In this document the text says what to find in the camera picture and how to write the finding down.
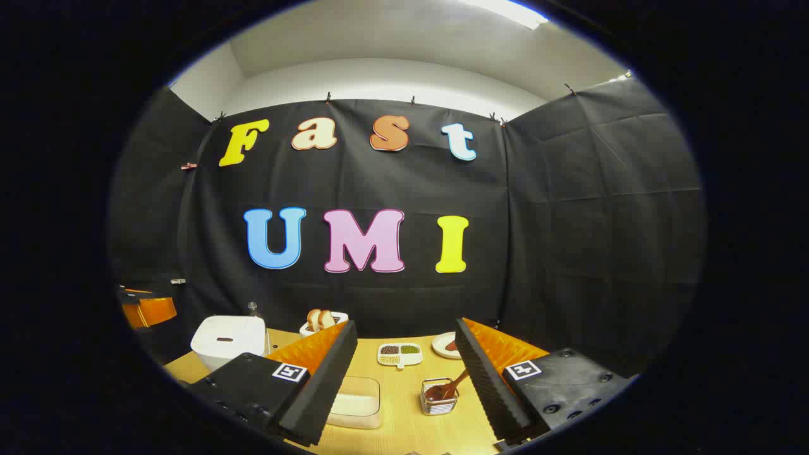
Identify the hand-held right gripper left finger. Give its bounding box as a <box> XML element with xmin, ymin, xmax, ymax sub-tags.
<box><xmin>190</xmin><ymin>320</ymin><xmax>358</xmax><ymax>447</ymax></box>

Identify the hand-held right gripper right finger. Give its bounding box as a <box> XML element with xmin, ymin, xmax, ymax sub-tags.
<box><xmin>454</xmin><ymin>317</ymin><xmax>639</xmax><ymax>451</ymax></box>

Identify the white rice heap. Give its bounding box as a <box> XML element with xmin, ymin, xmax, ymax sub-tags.
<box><xmin>329</xmin><ymin>392</ymin><xmax>380</xmax><ymax>419</ymax></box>

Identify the brown wooden spoon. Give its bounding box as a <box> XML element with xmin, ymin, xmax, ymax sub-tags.
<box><xmin>425</xmin><ymin>368</ymin><xmax>470</xmax><ymax>401</ymax></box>

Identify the clear plastic rice box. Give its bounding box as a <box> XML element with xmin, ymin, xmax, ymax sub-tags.
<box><xmin>327</xmin><ymin>376</ymin><xmax>383</xmax><ymax>430</ymax></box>

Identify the metal wire chopstick holder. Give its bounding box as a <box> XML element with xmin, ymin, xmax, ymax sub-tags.
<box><xmin>420</xmin><ymin>377</ymin><xmax>460</xmax><ymax>416</ymax></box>

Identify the white rice cooker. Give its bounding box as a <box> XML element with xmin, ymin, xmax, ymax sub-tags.
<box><xmin>190</xmin><ymin>315</ymin><xmax>269</xmax><ymax>372</ymax></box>

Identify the white toaster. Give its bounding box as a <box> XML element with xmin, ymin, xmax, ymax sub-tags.
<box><xmin>299</xmin><ymin>311</ymin><xmax>350</xmax><ymax>337</ymax></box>

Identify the white round plate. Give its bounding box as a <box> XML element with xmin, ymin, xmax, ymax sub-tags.
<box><xmin>432</xmin><ymin>332</ymin><xmax>463</xmax><ymax>360</ymax></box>

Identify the white divided grain dish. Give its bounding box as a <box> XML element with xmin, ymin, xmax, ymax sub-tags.
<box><xmin>377</xmin><ymin>343</ymin><xmax>423</xmax><ymax>369</ymax></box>

